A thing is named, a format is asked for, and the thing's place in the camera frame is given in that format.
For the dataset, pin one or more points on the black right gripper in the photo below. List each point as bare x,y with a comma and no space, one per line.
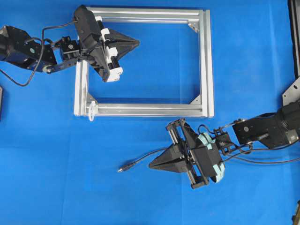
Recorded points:
178,157

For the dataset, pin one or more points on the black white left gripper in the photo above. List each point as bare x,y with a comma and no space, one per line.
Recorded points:
105,61

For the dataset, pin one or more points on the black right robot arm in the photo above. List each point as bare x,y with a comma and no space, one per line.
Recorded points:
273,130

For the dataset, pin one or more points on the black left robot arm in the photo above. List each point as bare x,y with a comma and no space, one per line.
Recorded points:
43,55

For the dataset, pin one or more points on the white zip tie loop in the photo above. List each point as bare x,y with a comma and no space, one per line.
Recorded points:
92,110

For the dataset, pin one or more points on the black object at left edge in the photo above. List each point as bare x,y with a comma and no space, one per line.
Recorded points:
1,100

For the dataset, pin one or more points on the dark object bottom right corner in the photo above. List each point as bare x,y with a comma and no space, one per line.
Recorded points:
296,215

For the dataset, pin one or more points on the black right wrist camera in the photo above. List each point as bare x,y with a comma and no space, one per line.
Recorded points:
207,157

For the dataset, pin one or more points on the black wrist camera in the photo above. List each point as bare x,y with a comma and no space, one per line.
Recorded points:
207,157
88,28

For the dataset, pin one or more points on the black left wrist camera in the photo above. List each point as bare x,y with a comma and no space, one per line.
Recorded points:
88,28

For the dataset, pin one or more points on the silver aluminium extrusion frame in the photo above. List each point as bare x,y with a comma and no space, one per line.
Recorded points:
201,106

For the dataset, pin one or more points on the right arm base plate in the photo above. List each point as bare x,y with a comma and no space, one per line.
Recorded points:
292,94

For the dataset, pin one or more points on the black vertical rail right edge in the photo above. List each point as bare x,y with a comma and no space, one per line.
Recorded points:
294,16

